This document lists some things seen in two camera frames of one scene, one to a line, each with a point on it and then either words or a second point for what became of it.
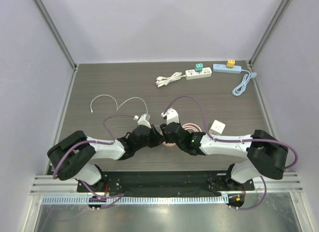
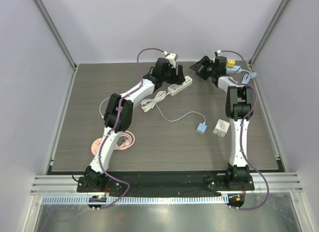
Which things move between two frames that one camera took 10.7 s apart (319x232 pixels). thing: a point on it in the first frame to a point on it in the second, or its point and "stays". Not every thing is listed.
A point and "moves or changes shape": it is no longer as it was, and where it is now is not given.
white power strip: (190, 74) moves or changes shape
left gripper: (157, 137) to (177, 79)
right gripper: (168, 133) to (204, 67)
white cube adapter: (217, 127) moves or changes shape
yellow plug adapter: (231, 63) stays
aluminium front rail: (290, 183) stays
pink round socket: (192, 127) moves or changes shape
